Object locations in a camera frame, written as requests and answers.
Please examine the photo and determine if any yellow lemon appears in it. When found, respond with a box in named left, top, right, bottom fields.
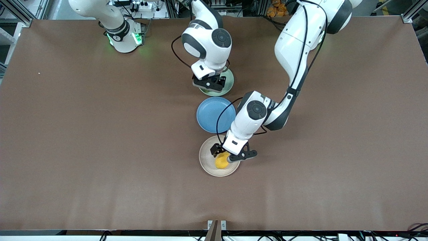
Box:
left=215, top=151, right=231, bottom=169

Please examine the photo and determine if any pale green plate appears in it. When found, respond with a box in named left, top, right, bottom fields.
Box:
left=199, top=68, right=234, bottom=97

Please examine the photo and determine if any beige plate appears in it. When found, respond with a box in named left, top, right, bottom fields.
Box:
left=199, top=135, right=241, bottom=177

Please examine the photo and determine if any blue plate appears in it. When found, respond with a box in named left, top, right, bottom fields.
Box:
left=196, top=97, right=236, bottom=134

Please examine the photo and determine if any dark electronics rack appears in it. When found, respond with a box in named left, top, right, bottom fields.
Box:
left=166, top=0, right=268, bottom=18

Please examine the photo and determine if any white power strip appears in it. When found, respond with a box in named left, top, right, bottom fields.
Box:
left=132, top=1, right=158, bottom=12

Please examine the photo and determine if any bag of orange snacks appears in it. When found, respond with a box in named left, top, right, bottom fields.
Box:
left=266, top=0, right=289, bottom=18

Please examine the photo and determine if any brown table cover sheet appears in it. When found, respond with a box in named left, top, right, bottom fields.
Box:
left=0, top=15, right=428, bottom=232

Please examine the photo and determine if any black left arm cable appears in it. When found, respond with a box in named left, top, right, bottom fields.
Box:
left=216, top=0, right=330, bottom=136

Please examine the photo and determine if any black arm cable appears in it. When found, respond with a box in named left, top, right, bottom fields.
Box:
left=216, top=0, right=330, bottom=136
left=171, top=34, right=193, bottom=68

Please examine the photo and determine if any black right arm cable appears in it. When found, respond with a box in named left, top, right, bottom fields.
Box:
left=171, top=34, right=193, bottom=68

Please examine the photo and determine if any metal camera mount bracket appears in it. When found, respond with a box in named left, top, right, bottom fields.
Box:
left=207, top=220, right=227, bottom=241

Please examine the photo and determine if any aluminium frame profile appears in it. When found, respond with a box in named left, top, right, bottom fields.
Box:
left=0, top=0, right=50, bottom=28
left=400, top=0, right=428, bottom=24

